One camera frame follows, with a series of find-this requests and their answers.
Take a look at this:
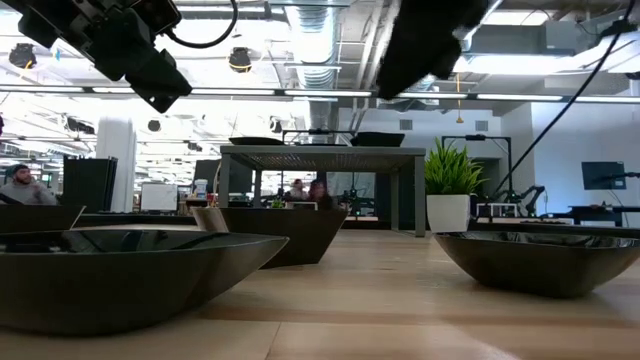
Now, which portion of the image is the black cabinet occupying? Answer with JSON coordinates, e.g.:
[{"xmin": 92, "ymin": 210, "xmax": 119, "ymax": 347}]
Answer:
[{"xmin": 61, "ymin": 155, "xmax": 119, "ymax": 215}]

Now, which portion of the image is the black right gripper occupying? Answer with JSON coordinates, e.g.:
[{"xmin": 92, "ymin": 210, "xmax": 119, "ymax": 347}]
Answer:
[{"xmin": 375, "ymin": 0, "xmax": 490, "ymax": 100}]

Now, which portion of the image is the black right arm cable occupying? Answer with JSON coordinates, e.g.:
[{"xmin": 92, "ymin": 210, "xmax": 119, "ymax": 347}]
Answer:
[{"xmin": 492, "ymin": 0, "xmax": 640, "ymax": 197}]

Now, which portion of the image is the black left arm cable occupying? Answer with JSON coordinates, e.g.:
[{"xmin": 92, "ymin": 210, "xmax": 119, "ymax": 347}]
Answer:
[{"xmin": 163, "ymin": 0, "xmax": 239, "ymax": 50}]

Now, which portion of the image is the green plant in white pot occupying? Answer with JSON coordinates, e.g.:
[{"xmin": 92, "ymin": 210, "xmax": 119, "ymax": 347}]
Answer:
[{"xmin": 423, "ymin": 137, "xmax": 490, "ymax": 235}]

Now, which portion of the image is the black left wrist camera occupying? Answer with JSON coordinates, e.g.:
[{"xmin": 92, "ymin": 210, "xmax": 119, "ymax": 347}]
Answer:
[{"xmin": 127, "ymin": 0, "xmax": 184, "ymax": 37}]

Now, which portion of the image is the yellow hanging pendant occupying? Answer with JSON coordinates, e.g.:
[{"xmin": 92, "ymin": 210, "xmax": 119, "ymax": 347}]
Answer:
[{"xmin": 453, "ymin": 73, "xmax": 465, "ymax": 125}]

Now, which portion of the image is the black leaf-shaped mini plate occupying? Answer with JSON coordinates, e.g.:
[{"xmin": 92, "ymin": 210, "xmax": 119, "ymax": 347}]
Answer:
[
  {"xmin": 433, "ymin": 230, "xmax": 640, "ymax": 300},
  {"xmin": 0, "ymin": 228, "xmax": 291, "ymax": 337}
]

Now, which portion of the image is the black ceiling dome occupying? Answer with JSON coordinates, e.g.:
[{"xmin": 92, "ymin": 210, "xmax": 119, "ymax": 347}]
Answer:
[
  {"xmin": 8, "ymin": 42, "xmax": 38, "ymax": 70},
  {"xmin": 228, "ymin": 46, "xmax": 253, "ymax": 75}
]

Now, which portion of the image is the black standing desk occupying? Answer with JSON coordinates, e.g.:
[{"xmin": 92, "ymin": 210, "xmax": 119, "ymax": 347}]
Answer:
[{"xmin": 567, "ymin": 203, "xmax": 640, "ymax": 227}]

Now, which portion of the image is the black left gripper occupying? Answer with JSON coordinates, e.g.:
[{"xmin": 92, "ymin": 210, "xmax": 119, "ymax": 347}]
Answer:
[{"xmin": 47, "ymin": 0, "xmax": 194, "ymax": 114}]

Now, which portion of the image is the grey perforated metal shelf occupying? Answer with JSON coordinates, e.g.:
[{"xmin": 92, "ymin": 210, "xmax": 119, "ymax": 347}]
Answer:
[{"xmin": 216, "ymin": 144, "xmax": 428, "ymax": 238}]

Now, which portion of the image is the black desk monitor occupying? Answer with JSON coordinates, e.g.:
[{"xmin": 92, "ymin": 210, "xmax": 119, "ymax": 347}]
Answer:
[{"xmin": 193, "ymin": 158, "xmax": 254, "ymax": 195}]

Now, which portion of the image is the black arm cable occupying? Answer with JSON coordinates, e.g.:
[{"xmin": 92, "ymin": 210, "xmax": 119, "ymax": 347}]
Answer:
[
  {"xmin": 492, "ymin": 0, "xmax": 640, "ymax": 197},
  {"xmin": 163, "ymin": 0, "xmax": 239, "ymax": 50}
]

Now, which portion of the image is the black gantry frame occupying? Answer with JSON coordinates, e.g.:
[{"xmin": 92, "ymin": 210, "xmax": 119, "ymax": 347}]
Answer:
[{"xmin": 440, "ymin": 133, "xmax": 513, "ymax": 204}]

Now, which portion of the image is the ribbed silver air duct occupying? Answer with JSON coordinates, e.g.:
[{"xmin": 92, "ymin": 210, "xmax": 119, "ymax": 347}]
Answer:
[{"xmin": 285, "ymin": 0, "xmax": 342, "ymax": 132}]

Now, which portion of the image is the white screen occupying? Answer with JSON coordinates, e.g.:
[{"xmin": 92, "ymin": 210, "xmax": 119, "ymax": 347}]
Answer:
[{"xmin": 139, "ymin": 182, "xmax": 179, "ymax": 213}]

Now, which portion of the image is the person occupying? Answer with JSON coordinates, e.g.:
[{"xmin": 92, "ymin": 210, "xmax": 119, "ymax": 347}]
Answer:
[
  {"xmin": 0, "ymin": 163, "xmax": 59, "ymax": 207},
  {"xmin": 287, "ymin": 178, "xmax": 309, "ymax": 204},
  {"xmin": 307, "ymin": 178, "xmax": 337, "ymax": 211}
]

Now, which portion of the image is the black wall monitor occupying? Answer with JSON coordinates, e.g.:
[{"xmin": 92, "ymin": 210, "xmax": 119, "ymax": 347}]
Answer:
[{"xmin": 580, "ymin": 160, "xmax": 628, "ymax": 192}]

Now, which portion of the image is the small white rack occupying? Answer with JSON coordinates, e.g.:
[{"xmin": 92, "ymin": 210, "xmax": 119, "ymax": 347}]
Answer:
[{"xmin": 481, "ymin": 201, "xmax": 527, "ymax": 219}]

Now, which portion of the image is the black teardrop mini plate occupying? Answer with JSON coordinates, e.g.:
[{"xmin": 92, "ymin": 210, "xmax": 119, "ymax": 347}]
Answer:
[{"xmin": 228, "ymin": 135, "xmax": 286, "ymax": 147}]

